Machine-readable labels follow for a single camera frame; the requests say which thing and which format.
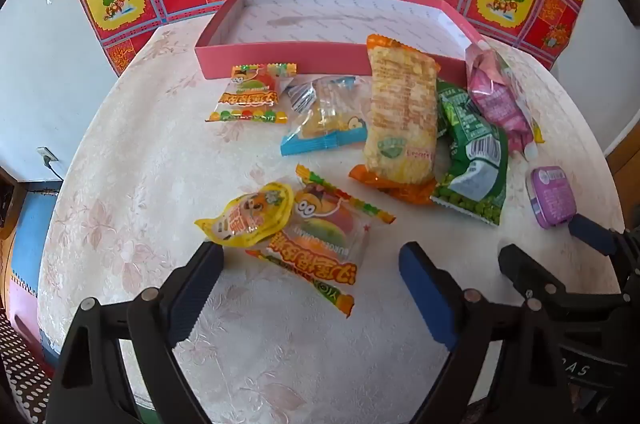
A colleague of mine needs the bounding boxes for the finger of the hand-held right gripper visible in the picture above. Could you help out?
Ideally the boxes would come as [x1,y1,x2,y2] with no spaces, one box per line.
[498,244,626,320]
[568,214,640,295]

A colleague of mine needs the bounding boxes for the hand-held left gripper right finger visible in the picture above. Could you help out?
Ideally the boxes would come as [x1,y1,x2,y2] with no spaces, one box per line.
[398,241,576,424]

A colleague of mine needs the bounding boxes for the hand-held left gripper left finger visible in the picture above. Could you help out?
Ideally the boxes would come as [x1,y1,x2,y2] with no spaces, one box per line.
[45,241,226,424]

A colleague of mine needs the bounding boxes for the purple candy tin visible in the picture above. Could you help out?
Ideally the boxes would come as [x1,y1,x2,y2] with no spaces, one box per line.
[530,165,577,230]

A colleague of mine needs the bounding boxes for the yellow cartoon snack packet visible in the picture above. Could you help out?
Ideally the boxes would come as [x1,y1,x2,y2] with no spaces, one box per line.
[194,181,295,250]

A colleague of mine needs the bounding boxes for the green pea snack packet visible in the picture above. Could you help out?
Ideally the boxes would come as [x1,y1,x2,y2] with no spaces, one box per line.
[430,111,511,227]
[435,79,483,140]

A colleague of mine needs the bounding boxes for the clear burger gummy packet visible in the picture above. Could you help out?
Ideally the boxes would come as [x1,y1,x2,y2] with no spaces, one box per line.
[245,164,397,319]

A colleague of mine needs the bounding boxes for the pink spouted drink pouch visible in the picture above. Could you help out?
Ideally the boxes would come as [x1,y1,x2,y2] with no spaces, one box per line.
[465,44,543,162]

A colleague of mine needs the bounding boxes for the orange rice cracker packet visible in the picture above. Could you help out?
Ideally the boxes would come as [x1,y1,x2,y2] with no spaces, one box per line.
[348,34,441,205]

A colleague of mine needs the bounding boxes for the clear bead gummy packet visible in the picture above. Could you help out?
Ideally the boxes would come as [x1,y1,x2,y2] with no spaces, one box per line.
[205,63,297,125]

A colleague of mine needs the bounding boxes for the clear blue-edged snack packet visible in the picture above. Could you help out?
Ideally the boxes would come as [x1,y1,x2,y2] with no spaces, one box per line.
[279,75,373,156]

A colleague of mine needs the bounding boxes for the pink cardboard box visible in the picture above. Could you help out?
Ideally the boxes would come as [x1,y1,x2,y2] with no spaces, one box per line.
[194,0,488,80]

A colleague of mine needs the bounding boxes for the dark dotted mat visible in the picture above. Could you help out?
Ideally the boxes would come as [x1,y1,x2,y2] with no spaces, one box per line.
[0,304,56,424]

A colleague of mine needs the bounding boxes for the white wall socket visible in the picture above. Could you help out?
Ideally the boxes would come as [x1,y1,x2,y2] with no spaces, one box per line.
[36,146,65,172]

